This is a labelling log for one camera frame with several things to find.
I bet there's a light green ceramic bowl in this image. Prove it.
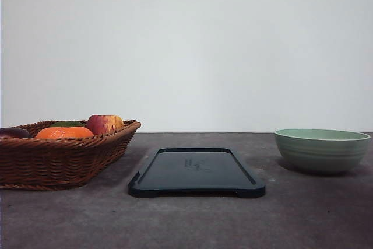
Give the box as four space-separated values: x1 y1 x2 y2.
275 129 371 173

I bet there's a brown wicker basket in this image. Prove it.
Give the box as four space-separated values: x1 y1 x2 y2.
0 117 141 191

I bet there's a dark blue rectangular tray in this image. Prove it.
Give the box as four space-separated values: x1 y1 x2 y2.
128 148 265 198

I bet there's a red yellow apple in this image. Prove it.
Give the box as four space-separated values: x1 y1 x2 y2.
87 114 124 135

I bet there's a green avocado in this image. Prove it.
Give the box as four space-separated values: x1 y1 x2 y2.
50 121 86 127

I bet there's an orange fruit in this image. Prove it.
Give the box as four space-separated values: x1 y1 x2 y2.
36 127 94 139

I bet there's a dark purple fruit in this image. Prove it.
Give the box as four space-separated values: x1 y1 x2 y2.
0 128 32 139

